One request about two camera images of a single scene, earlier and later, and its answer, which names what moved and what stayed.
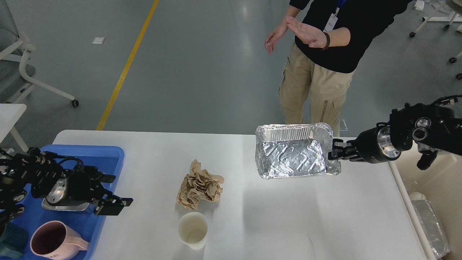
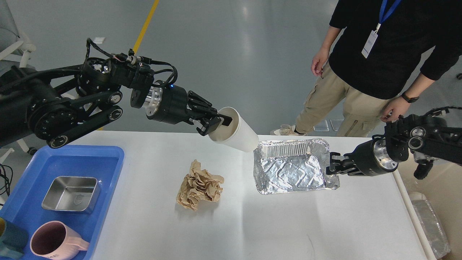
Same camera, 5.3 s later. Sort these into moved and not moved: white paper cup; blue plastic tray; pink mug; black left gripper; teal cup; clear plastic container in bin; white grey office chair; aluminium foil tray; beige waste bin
Moved: aluminium foil tray; white paper cup; black left gripper
Not moved: beige waste bin; blue plastic tray; clear plastic container in bin; pink mug; white grey office chair; teal cup
